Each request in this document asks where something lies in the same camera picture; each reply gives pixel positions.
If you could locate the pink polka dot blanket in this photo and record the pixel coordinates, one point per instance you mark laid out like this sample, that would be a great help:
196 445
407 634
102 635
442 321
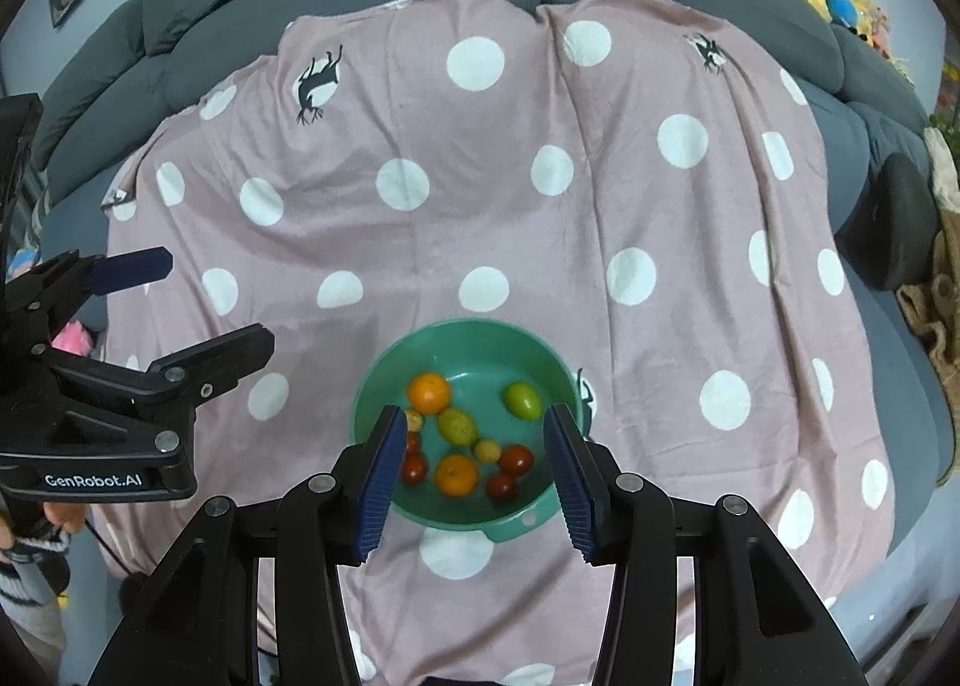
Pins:
525 244

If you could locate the pink plush toy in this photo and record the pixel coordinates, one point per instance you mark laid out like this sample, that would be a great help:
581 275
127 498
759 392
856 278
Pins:
71 340

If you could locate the green plum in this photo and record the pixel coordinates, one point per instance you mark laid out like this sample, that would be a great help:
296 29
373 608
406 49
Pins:
523 399

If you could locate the black rounded cushion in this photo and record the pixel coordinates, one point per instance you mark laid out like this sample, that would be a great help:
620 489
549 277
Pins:
900 221

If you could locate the person's left hand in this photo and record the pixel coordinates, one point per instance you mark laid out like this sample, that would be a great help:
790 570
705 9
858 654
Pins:
64 517

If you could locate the green plastic bowl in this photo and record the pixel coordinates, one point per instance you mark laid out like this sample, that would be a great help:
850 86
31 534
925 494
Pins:
480 364

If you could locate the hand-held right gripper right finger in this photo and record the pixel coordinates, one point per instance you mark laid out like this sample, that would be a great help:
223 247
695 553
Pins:
570 491

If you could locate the brown plush throw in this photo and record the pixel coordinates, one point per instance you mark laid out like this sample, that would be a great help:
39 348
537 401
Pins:
937 296

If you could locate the person's left forearm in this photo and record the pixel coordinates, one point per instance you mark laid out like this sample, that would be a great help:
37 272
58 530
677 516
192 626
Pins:
22 596

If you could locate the orange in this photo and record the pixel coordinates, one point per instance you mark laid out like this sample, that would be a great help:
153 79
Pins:
457 474
429 392

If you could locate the red cherry tomato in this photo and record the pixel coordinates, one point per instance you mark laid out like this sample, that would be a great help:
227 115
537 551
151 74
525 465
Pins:
414 468
411 443
501 486
517 459

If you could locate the tan longan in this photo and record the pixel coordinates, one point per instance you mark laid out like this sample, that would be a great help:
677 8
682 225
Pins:
414 421
487 450

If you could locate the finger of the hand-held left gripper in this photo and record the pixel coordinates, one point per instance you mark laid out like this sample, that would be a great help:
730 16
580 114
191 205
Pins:
217 360
135 268

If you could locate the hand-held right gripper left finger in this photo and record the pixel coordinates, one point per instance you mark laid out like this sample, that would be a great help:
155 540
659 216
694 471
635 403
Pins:
382 483

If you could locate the yellow-green mango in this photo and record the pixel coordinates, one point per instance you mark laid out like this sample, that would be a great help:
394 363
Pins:
456 425

